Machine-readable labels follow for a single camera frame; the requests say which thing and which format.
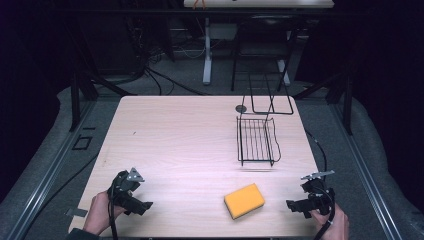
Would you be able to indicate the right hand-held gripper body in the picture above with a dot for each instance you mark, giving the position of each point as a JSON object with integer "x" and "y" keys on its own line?
{"x": 317, "y": 192}

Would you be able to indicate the grey tape strip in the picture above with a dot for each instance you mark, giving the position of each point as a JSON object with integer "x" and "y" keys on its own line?
{"x": 76, "y": 212}

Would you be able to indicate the black metal stand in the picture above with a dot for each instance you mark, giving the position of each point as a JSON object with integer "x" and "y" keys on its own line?
{"x": 336, "y": 90}
{"x": 83, "y": 86}

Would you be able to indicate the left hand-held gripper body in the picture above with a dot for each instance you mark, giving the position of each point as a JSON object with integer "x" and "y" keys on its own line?
{"x": 124, "y": 186}

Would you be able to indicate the person's left hand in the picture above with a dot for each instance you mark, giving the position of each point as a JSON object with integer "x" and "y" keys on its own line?
{"x": 100, "y": 213}

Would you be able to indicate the person's right hand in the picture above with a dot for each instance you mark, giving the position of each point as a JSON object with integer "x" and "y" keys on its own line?
{"x": 333, "y": 224}

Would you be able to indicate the white desk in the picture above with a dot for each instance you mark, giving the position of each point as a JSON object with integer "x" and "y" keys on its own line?
{"x": 233, "y": 20}

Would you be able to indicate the yellow sponge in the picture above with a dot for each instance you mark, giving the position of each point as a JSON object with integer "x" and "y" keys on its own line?
{"x": 244, "y": 201}

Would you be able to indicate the person's left sleeve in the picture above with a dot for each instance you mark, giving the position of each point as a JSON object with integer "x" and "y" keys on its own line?
{"x": 80, "y": 234}

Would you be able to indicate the black chair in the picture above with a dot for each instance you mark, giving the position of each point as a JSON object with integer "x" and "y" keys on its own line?
{"x": 263, "y": 43}

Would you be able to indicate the round table grommet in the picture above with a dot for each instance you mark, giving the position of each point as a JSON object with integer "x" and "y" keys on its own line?
{"x": 241, "y": 108}

